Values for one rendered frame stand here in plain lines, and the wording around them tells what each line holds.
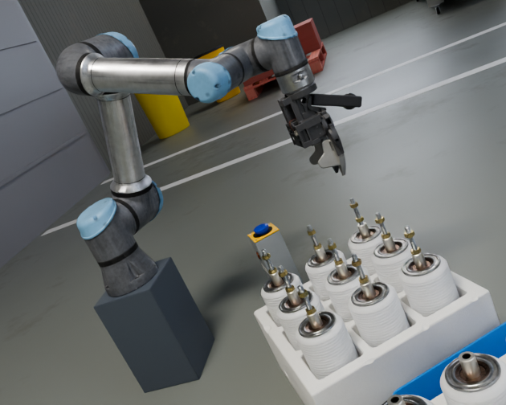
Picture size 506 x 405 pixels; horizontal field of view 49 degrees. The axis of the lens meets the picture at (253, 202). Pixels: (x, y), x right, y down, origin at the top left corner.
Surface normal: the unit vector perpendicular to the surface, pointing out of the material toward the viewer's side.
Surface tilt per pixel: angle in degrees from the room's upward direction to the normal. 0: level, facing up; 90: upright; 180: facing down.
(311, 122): 90
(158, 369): 90
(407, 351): 90
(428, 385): 88
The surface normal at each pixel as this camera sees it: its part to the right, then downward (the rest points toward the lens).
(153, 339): -0.18, 0.39
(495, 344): 0.26, 0.16
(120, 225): 0.81, -0.18
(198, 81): -0.43, 0.47
